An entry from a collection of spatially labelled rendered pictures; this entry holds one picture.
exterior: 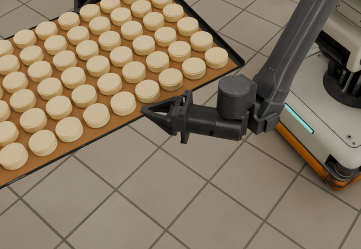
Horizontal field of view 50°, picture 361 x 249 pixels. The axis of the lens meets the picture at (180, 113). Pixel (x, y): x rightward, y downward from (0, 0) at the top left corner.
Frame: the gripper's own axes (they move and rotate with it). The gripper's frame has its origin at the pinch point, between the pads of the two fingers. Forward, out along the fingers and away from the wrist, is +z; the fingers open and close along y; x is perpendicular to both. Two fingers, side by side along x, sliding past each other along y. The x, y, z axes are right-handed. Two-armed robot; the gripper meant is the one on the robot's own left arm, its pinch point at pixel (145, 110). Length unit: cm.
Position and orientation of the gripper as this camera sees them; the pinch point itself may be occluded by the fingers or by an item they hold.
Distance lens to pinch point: 78.9
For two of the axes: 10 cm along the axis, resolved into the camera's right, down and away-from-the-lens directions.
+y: 0.5, 6.1, 7.9
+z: -9.7, -1.7, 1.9
